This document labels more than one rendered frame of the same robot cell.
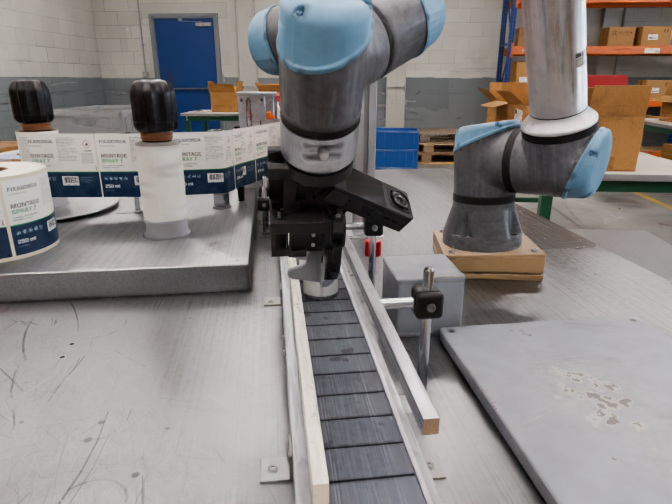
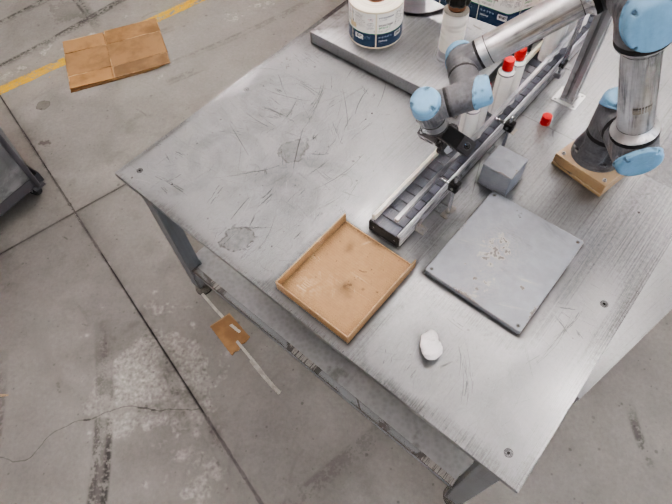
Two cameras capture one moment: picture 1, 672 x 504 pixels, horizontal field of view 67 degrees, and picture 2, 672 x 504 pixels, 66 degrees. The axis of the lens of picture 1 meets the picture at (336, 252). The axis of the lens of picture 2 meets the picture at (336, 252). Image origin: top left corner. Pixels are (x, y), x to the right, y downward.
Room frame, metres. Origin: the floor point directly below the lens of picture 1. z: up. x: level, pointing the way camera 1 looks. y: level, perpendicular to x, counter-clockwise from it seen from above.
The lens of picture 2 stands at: (-0.34, -0.58, 2.11)
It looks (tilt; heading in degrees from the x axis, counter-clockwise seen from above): 58 degrees down; 51
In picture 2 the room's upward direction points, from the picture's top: 4 degrees counter-clockwise
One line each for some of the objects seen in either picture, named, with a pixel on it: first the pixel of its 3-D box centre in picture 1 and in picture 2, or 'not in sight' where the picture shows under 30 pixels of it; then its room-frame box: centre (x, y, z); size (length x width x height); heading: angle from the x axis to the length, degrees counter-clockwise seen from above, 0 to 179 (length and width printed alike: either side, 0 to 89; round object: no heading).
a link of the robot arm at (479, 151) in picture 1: (489, 156); (618, 114); (0.96, -0.29, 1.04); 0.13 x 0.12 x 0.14; 47
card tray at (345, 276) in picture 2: not in sight; (346, 274); (0.12, -0.05, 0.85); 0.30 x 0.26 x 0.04; 7
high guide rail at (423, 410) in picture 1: (334, 220); (499, 110); (0.82, 0.00, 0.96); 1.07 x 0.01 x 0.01; 7
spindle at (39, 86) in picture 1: (39, 144); not in sight; (1.20, 0.69, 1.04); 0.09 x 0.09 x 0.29
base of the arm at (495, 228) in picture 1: (482, 217); (602, 143); (0.96, -0.29, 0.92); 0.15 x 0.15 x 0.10
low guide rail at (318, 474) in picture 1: (291, 250); (475, 112); (0.81, 0.08, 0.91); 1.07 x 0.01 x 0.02; 7
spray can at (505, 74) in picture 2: not in sight; (502, 86); (0.89, 0.05, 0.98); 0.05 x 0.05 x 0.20
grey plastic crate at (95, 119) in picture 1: (110, 126); not in sight; (3.10, 1.34, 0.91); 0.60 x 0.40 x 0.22; 179
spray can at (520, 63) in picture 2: not in sight; (513, 76); (0.95, 0.05, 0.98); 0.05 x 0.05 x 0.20
